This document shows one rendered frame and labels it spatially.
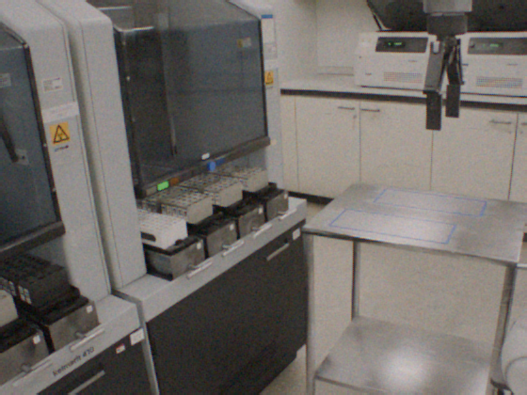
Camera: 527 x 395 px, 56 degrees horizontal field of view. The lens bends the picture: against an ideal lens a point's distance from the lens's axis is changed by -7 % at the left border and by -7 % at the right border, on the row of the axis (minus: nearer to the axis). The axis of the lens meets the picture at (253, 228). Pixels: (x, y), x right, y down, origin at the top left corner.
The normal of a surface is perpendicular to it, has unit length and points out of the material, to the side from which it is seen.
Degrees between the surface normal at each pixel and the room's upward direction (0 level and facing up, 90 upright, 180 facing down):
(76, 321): 90
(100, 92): 90
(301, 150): 90
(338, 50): 90
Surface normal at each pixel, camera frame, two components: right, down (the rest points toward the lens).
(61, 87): 0.81, 0.18
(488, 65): -0.58, 0.35
